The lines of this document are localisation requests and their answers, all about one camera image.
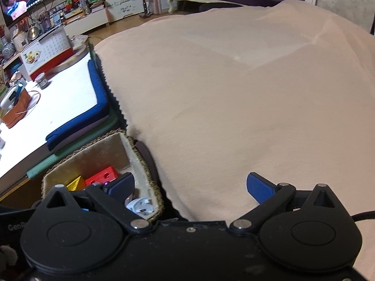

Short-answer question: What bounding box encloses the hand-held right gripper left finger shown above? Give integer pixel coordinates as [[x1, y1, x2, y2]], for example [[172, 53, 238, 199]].
[[43, 172, 153, 231]]

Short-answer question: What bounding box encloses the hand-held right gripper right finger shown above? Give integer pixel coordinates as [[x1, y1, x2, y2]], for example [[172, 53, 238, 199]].
[[230, 172, 336, 235]]

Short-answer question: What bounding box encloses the red building block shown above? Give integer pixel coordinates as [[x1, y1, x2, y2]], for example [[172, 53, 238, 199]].
[[85, 166, 119, 187]]

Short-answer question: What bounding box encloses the white power plug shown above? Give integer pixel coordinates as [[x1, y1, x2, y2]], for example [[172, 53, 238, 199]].
[[125, 197, 154, 219]]

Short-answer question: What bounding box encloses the woven lined basket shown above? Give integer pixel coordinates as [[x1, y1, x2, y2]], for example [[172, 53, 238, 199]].
[[41, 129, 165, 223]]

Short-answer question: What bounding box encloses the yellow building block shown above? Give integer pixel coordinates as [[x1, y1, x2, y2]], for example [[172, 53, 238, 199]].
[[66, 176, 86, 191]]

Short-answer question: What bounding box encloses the person's left hand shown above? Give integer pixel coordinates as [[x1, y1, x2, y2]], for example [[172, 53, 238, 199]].
[[0, 244, 19, 271]]

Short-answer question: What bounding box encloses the green foam mat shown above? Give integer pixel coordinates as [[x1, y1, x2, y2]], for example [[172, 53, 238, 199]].
[[26, 114, 119, 180]]

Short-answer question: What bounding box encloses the black zigzag-edged mat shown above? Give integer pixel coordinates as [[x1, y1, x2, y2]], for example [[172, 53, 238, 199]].
[[89, 51, 130, 137]]

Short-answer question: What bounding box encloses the blue cushion pad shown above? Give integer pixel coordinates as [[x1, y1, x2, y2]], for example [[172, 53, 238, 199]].
[[46, 60, 110, 152]]

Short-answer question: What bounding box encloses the beige blanket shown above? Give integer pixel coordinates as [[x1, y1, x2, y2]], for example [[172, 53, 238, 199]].
[[94, 0, 375, 281]]

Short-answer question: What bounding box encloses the brown leather organiser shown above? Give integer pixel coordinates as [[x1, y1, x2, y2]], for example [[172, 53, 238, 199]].
[[0, 88, 33, 129]]

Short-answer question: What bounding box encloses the white handheld device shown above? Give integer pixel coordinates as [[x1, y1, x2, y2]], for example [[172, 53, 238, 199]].
[[0, 83, 27, 109]]

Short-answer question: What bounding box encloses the small lidded jar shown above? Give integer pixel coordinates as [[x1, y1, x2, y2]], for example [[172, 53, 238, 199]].
[[35, 73, 49, 90]]

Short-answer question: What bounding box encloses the round marble board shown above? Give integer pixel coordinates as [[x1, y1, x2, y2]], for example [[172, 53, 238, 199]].
[[49, 34, 89, 74]]

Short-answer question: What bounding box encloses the desk calendar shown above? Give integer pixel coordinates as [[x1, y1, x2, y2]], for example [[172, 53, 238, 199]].
[[20, 31, 74, 80]]

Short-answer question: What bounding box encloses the white television stand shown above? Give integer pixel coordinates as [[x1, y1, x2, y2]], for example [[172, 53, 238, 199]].
[[63, 5, 110, 36]]

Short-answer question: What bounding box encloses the blue and white vase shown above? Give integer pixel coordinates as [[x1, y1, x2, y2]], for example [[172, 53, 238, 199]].
[[1, 41, 15, 59]]

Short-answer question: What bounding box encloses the black cable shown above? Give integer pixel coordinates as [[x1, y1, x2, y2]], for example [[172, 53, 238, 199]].
[[352, 212, 375, 222]]

